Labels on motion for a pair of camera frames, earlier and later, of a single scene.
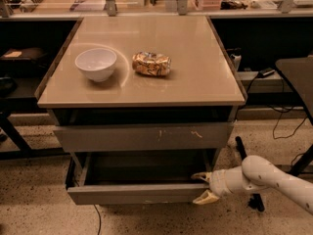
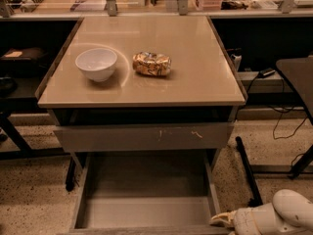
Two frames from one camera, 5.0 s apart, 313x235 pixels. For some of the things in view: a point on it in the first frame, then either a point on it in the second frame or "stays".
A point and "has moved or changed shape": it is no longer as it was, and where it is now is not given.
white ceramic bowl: x=97 y=64 stays
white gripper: x=217 y=183 → x=242 y=219
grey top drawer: x=145 y=137 stays
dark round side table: x=298 y=72 stays
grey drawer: x=137 y=177 has moved or changed shape
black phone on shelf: x=264 y=72 stays
